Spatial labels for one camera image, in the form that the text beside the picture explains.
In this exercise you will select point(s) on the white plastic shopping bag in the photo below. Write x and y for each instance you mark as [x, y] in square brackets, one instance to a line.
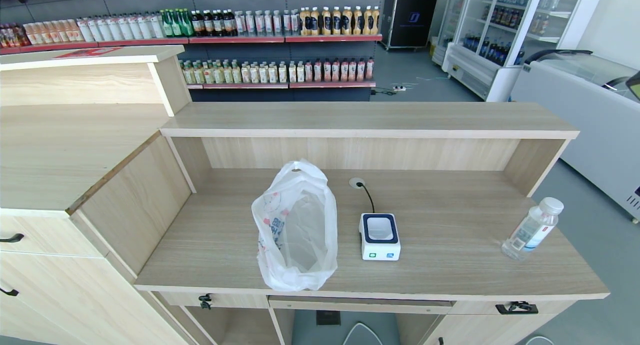
[295, 235]

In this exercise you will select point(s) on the white barcode scanner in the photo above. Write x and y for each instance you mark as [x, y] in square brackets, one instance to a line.
[380, 237]

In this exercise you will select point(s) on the row of bottles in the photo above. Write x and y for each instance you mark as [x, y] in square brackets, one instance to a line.
[280, 72]
[200, 24]

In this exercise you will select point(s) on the black shop shelf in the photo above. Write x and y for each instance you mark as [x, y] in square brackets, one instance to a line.
[240, 42]

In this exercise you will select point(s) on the wooden counter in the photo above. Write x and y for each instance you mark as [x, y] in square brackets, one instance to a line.
[450, 245]

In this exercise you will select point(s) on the wooden drawer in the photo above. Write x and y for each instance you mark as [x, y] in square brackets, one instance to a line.
[510, 307]
[215, 300]
[30, 235]

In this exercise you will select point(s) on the black flight case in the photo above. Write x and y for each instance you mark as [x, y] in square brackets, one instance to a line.
[409, 18]

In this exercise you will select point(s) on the glass door drinks fridge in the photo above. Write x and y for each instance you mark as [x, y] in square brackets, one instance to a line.
[500, 35]

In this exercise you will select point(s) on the clear water bottle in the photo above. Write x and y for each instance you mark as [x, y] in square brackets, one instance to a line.
[532, 230]

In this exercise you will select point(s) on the wooden cabinet door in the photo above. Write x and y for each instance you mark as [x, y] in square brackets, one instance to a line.
[75, 305]
[480, 330]

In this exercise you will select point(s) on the white chest freezer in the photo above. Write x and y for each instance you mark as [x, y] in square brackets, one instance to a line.
[595, 120]

